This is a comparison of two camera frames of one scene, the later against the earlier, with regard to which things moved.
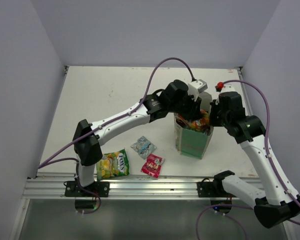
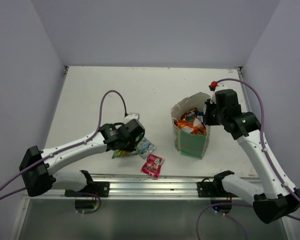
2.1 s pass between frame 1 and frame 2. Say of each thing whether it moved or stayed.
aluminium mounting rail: stayed
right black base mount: stayed
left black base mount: stayed
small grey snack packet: stayed
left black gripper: moved
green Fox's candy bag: moved
